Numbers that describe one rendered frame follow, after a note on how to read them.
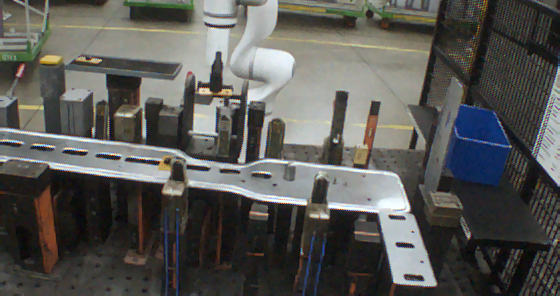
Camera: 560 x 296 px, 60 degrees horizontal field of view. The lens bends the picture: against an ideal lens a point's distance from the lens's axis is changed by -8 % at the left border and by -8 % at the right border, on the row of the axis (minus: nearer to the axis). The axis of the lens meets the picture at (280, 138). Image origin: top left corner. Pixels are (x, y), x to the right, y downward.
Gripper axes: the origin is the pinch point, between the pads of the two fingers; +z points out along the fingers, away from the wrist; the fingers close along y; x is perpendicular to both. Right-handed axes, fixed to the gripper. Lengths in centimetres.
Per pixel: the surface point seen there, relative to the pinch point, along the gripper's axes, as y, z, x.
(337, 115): -10.0, 12.1, 36.0
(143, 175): 4.4, 25.5, -18.1
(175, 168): 13.3, 17.9, -9.2
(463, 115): -20, 14, 83
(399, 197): 12, 26, 51
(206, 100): -16.9, 12.2, -1.8
